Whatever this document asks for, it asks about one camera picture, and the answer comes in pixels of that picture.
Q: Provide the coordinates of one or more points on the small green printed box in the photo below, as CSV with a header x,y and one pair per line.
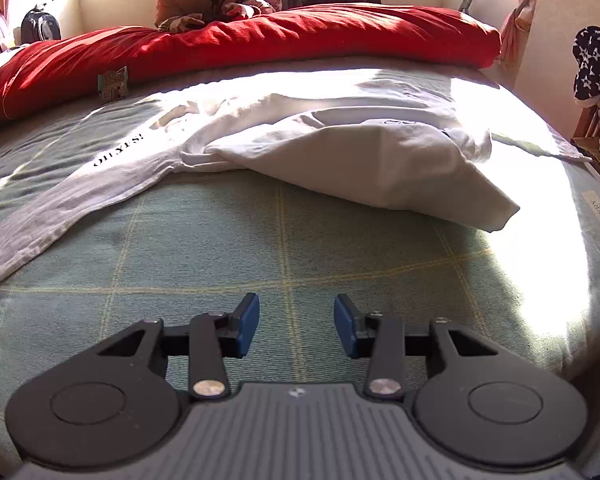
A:
x,y
112,84

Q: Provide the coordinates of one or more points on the wooden chair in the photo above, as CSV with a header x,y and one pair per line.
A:
x,y
582,122

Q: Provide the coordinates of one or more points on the red duvet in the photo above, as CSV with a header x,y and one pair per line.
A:
x,y
280,40

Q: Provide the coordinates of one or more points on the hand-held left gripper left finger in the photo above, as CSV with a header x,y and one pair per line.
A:
x,y
250,320

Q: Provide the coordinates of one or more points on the white long-sleeve shirt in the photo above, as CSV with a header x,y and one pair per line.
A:
x,y
330,150

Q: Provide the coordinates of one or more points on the green plaid bed sheet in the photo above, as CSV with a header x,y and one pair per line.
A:
x,y
280,245

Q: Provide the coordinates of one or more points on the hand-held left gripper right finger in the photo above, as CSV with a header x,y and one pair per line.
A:
x,y
344,320

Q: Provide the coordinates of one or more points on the black backpack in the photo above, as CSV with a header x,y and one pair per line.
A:
x,y
40,25

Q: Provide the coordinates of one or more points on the dark star-print garment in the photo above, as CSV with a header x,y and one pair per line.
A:
x,y
595,65

